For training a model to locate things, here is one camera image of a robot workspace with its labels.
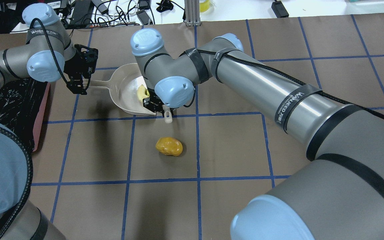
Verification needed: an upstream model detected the black webcam on table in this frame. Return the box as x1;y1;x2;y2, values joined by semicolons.
156;0;174;13

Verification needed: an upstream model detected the black lined trash bin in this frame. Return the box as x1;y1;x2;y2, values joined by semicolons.
0;78;48;153

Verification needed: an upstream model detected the black power adapter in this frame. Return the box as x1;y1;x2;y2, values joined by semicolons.
271;0;289;18

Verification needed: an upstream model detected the beige hand brush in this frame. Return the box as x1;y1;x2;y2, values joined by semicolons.
163;105;173;124

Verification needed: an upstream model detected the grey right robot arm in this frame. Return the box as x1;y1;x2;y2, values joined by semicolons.
130;28;384;240

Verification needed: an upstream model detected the pale yellow curved foam piece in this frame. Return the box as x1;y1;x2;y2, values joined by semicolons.
137;84;150;103

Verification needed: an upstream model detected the beige plastic dustpan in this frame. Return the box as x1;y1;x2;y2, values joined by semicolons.
90;63;156;116

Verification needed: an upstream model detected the yellow tape roll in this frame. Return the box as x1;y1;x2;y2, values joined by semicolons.
199;0;214;13

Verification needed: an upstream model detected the aluminium frame post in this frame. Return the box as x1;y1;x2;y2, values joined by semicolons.
184;0;201;27

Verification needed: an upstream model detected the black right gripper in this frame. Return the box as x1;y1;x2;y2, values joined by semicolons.
142;94;174;116

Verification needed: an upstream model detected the orange trash ball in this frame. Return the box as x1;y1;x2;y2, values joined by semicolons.
155;137;183;156

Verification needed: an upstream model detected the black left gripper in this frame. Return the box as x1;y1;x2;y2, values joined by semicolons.
65;44;98;95

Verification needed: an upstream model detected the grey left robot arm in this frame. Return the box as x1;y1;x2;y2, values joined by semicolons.
0;3;98;240

